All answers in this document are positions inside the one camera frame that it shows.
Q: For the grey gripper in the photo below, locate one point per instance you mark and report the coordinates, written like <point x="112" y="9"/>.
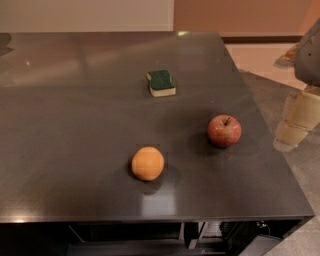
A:
<point x="310" y="61"/>

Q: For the orange fruit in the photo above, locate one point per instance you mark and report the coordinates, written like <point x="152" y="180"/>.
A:
<point x="147" y="163"/>

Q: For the red apple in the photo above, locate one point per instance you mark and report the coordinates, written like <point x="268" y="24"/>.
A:
<point x="224" y="131"/>

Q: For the green yellow sponge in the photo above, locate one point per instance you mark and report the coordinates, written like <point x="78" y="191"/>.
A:
<point x="160" y="83"/>

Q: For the dark cabinet under counter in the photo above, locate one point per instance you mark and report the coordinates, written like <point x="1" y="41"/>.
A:
<point x="208" y="238"/>

